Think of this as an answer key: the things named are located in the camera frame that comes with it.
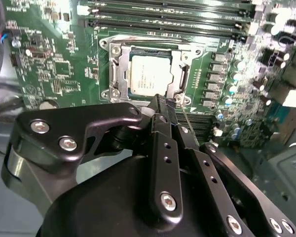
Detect metal socket cover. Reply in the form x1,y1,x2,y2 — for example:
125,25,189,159
110,41,189,102

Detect wire locking lever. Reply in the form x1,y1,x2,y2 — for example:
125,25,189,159
106,34,205,50
177,105,201,147

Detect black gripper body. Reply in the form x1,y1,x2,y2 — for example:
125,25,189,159
38,155,222,237

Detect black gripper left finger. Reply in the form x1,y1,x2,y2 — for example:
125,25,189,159
0,93,185,225

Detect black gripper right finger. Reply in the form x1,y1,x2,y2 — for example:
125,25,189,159
166,97,296,237

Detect silver CPU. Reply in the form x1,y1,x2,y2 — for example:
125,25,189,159
127,48,174,97

